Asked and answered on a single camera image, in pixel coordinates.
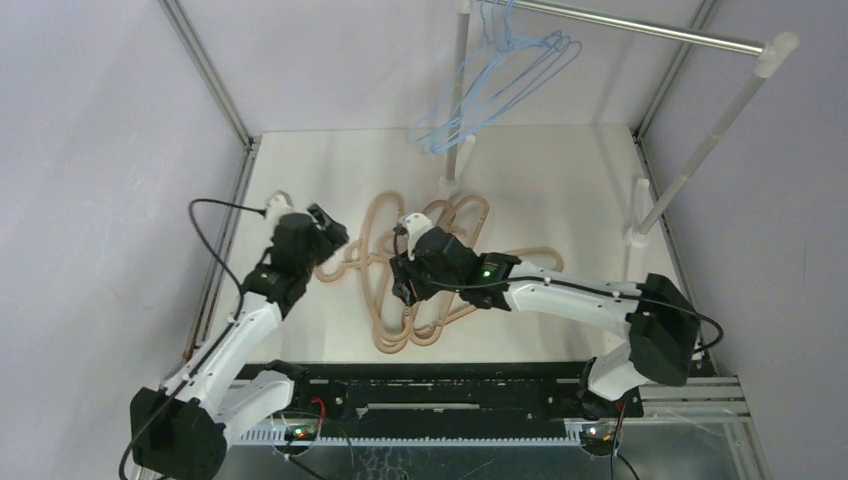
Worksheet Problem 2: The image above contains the beige plastic hanger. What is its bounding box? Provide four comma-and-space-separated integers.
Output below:
370, 193, 492, 349
357, 198, 492, 354
410, 247, 565, 346
314, 190, 412, 341

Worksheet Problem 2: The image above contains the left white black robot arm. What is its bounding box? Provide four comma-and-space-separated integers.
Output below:
118, 203, 348, 479

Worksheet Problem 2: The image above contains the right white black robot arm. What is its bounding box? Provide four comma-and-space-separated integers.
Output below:
389, 227, 701, 416

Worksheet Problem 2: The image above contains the left circuit board with LED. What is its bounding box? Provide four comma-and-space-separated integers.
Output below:
284, 425, 320, 444

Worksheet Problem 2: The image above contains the circuit board with led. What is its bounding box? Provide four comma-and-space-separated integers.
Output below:
284, 425, 320, 444
579, 424, 614, 444

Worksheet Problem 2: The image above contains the silver clothes rack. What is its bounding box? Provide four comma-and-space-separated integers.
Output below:
407, 1, 799, 253

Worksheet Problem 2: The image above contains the right circuit board with LED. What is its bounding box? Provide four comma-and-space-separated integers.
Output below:
579, 424, 614, 444

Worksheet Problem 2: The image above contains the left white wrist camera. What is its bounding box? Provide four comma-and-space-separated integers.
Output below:
264, 190, 296, 227

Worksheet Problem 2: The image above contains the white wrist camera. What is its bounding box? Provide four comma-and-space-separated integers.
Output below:
398, 212, 434, 261
264, 190, 296, 227

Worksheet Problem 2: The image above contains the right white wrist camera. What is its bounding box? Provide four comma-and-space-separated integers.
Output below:
398, 212, 434, 261

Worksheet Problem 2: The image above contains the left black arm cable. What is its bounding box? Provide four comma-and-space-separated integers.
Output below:
119, 198, 268, 480

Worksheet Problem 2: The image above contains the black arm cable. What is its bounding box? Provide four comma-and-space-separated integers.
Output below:
393, 225, 725, 356
119, 198, 268, 480

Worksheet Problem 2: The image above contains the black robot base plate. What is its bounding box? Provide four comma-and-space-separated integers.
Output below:
260, 362, 644, 445

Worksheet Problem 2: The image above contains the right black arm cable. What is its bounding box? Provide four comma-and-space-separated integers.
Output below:
393, 225, 725, 356

